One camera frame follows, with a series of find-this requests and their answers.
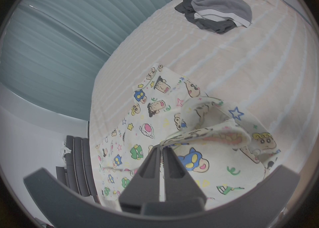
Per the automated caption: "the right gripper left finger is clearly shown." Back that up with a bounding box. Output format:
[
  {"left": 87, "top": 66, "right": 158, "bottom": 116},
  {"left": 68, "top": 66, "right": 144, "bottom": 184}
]
[{"left": 119, "top": 146, "right": 161, "bottom": 215}]

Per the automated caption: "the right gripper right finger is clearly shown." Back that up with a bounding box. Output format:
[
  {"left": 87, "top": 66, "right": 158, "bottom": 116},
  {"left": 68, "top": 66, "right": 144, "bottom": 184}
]
[{"left": 163, "top": 147, "right": 207, "bottom": 210}]

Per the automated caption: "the white printed pyjama top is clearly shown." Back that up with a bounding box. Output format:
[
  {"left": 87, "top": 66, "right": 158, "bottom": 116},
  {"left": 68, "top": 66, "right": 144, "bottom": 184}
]
[{"left": 93, "top": 64, "right": 281, "bottom": 201}]

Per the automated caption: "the bed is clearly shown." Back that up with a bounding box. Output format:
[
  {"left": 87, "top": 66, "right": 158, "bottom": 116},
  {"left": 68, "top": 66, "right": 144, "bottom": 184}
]
[{"left": 88, "top": 0, "right": 317, "bottom": 212}]

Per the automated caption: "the pile of clothes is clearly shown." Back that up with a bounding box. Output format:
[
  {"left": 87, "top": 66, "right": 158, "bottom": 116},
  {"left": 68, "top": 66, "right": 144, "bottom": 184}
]
[{"left": 174, "top": 0, "right": 252, "bottom": 34}]

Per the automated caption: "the dark chest of drawers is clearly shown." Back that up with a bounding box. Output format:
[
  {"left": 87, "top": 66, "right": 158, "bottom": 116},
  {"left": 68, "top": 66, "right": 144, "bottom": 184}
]
[{"left": 65, "top": 135, "right": 100, "bottom": 199}]

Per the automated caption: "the dark dressing table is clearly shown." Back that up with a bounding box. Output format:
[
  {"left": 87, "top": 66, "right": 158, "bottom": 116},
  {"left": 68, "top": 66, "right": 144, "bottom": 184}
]
[{"left": 55, "top": 166, "right": 71, "bottom": 190}]

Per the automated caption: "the white garment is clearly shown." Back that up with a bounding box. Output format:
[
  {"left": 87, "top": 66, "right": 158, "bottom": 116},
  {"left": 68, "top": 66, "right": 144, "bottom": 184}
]
[{"left": 60, "top": 142, "right": 72, "bottom": 158}]

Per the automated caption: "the blue-green curtain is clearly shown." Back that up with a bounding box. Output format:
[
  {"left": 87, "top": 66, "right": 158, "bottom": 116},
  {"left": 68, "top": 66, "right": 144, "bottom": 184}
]
[
  {"left": 19, "top": 0, "right": 190, "bottom": 56},
  {"left": 0, "top": 3, "right": 110, "bottom": 123}
]

